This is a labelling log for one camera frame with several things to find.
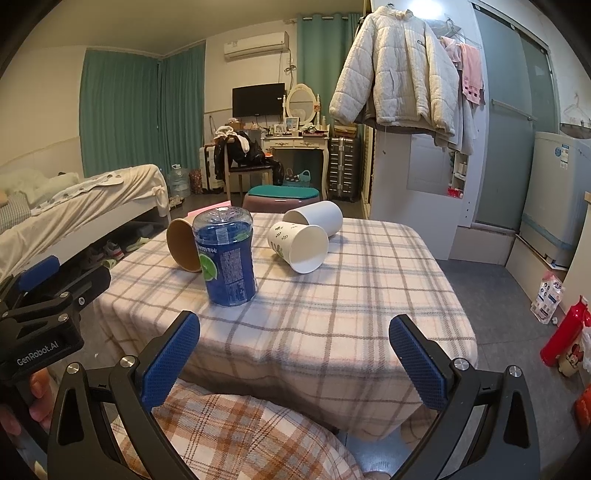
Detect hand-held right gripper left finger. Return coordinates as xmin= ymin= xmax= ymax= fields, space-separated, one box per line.
xmin=46 ymin=310 xmax=204 ymax=480

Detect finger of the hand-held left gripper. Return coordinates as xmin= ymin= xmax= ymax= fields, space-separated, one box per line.
xmin=0 ymin=255 xmax=62 ymax=308
xmin=14 ymin=265 xmax=112 ymax=324

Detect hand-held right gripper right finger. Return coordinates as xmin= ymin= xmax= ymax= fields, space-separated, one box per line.
xmin=389 ymin=315 xmax=541 ymax=480

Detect brown paper cup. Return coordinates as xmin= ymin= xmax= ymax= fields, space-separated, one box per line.
xmin=166 ymin=213 xmax=204 ymax=273

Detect clear cup with blue label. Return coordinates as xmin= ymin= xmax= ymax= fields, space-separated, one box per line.
xmin=191 ymin=207 xmax=259 ymax=306

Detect white cup with leaf print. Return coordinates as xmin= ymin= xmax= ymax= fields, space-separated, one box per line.
xmin=268 ymin=222 xmax=329 ymax=275

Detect plain white cup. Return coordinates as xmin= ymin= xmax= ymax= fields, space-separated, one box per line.
xmin=283 ymin=200 xmax=343 ymax=239

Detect person's left hand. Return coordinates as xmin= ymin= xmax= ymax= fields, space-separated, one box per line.
xmin=0 ymin=369 xmax=52 ymax=437

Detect bed with white sheet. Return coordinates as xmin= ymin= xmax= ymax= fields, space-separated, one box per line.
xmin=0 ymin=164 xmax=169 ymax=282

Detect plaid tablecloth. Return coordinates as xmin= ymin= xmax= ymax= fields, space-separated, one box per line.
xmin=95 ymin=213 xmax=478 ymax=439

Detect person's plaid pants leg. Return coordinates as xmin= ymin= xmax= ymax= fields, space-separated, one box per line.
xmin=108 ymin=381 xmax=365 ymax=480

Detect clear water jug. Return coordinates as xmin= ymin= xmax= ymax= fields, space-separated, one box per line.
xmin=166 ymin=165 xmax=191 ymax=198

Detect white detergent bag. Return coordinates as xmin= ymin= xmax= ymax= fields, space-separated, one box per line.
xmin=530 ymin=271 xmax=566 ymax=325

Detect red bottle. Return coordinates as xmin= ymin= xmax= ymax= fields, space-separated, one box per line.
xmin=540 ymin=296 xmax=591 ymax=367

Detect pink paper sheet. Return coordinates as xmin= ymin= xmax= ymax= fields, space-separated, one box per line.
xmin=189 ymin=200 xmax=232 ymax=217

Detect white suitcase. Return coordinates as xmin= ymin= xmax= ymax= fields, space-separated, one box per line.
xmin=198 ymin=144 xmax=227 ymax=195

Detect wide green curtain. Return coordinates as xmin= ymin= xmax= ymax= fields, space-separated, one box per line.
xmin=79 ymin=39 xmax=206 ymax=181

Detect brown stool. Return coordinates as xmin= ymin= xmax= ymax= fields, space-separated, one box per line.
xmin=242 ymin=194 xmax=320 ymax=214

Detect wooden chair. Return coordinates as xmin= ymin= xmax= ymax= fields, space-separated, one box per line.
xmin=224 ymin=157 xmax=275 ymax=195

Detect black clothes pile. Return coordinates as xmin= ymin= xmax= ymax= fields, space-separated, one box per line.
xmin=213 ymin=130 xmax=274 ymax=181

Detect green seat cushion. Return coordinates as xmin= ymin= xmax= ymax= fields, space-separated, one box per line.
xmin=248 ymin=185 xmax=321 ymax=202

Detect silver suitcase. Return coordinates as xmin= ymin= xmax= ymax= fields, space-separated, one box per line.
xmin=328 ymin=136 xmax=362 ymax=202

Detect white washing machine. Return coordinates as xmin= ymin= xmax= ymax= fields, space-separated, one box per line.
xmin=519 ymin=131 xmax=591 ymax=269

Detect frosted glass sliding door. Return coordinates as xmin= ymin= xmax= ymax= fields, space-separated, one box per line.
xmin=471 ymin=0 xmax=561 ymax=232

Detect hanging grey clothes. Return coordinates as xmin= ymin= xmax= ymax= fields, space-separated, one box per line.
xmin=434 ymin=34 xmax=476 ymax=156

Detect black television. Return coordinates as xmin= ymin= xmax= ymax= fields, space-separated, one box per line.
xmin=232 ymin=83 xmax=286 ymax=118

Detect cream dressing table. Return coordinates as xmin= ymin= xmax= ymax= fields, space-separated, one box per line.
xmin=261 ymin=131 xmax=330 ymax=200

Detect oval vanity mirror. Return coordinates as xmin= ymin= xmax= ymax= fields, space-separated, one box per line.
xmin=285 ymin=83 xmax=320 ymax=125

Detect white air conditioner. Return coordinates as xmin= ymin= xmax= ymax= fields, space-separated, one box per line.
xmin=224 ymin=31 xmax=290 ymax=60

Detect pink towel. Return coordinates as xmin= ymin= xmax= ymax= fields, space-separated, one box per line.
xmin=462 ymin=42 xmax=485 ymax=107

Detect white puffer jacket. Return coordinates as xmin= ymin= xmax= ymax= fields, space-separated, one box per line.
xmin=329 ymin=6 xmax=462 ymax=139

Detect narrow green curtain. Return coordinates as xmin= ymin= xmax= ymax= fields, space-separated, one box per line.
xmin=296 ymin=13 xmax=365 ymax=139

